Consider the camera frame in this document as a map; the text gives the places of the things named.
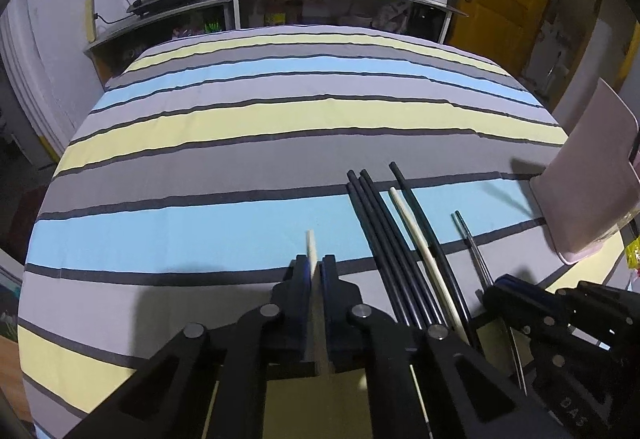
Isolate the black chopsticks bundle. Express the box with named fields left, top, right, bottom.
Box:
left=359, top=169, right=446, bottom=327

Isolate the metal chopstick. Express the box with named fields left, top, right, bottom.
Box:
left=452, top=212, right=528, bottom=395

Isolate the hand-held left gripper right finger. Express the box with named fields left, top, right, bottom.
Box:
left=320, top=254, right=576, bottom=439

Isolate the pink utensil holder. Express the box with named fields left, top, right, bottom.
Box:
left=530, top=78, right=640, bottom=265

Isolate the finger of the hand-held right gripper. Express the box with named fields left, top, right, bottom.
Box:
left=555, top=281, right=640, bottom=355
left=480, top=273, right=573, bottom=372

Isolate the striped tablecloth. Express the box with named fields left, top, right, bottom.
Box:
left=17, top=24, right=626, bottom=439

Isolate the yellow packet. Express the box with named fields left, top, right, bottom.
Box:
left=622, top=239, right=640, bottom=271

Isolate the black chopstick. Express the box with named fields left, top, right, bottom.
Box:
left=349, top=179, right=432, bottom=327
left=346, top=172, right=418, bottom=327
left=389, top=161, right=483, bottom=352

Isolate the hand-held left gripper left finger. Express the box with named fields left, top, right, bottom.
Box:
left=65, top=255, right=321, bottom=439

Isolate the cream chopstick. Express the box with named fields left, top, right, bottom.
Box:
left=388, top=187, right=471, bottom=346
left=305, top=230, right=333, bottom=377

